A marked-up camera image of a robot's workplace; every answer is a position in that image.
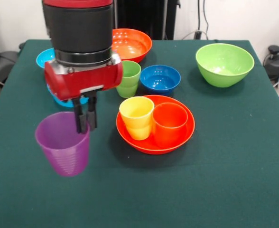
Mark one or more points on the dark blue plastic bowl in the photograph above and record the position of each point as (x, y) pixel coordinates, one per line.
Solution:
(160, 83)

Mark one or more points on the green plastic cup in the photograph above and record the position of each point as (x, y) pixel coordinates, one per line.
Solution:
(130, 88)

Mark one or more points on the green plastic bowl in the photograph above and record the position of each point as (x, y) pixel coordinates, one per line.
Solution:
(225, 61)

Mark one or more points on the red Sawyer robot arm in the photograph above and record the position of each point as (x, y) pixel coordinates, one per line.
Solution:
(80, 31)

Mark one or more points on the dark green tablecloth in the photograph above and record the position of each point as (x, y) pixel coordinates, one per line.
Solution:
(139, 190)

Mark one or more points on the blue ribbed plastic bowl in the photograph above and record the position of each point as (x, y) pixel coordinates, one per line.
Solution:
(66, 104)

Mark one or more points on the orange plastic cup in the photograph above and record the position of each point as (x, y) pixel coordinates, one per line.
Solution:
(170, 133)

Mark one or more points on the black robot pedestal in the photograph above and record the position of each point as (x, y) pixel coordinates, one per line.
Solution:
(151, 19)

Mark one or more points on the purple plastic cup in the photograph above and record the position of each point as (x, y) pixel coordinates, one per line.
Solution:
(66, 156)

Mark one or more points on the grey pedestal foot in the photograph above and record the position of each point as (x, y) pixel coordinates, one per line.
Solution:
(4, 65)
(278, 61)

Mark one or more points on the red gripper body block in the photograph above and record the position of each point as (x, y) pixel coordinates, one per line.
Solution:
(82, 80)

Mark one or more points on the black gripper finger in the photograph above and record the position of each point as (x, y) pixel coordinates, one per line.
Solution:
(92, 116)
(80, 121)

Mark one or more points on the black power plug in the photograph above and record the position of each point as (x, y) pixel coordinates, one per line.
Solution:
(197, 35)

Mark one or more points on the orange plastic bowl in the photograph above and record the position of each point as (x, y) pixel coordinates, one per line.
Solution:
(177, 142)
(132, 45)

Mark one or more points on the yellow plastic cup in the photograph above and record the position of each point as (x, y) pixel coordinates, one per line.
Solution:
(137, 123)

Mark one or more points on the light blue plastic bowl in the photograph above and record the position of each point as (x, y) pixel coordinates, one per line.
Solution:
(44, 58)

